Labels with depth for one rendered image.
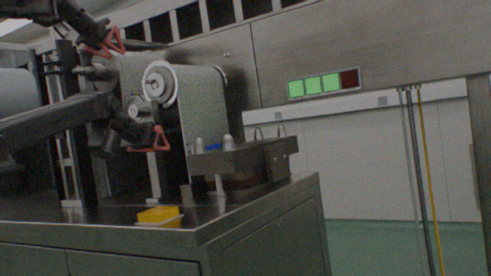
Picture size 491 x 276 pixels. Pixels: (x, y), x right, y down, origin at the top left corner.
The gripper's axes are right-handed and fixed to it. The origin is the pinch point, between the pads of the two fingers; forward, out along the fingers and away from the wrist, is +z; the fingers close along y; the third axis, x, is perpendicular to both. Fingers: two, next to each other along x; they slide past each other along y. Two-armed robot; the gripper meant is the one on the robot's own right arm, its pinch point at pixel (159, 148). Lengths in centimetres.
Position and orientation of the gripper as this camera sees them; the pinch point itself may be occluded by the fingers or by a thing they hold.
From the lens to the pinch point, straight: 114.4
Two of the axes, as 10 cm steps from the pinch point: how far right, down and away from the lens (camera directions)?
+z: 5.4, 4.2, 7.3
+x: 1.7, -9.0, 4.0
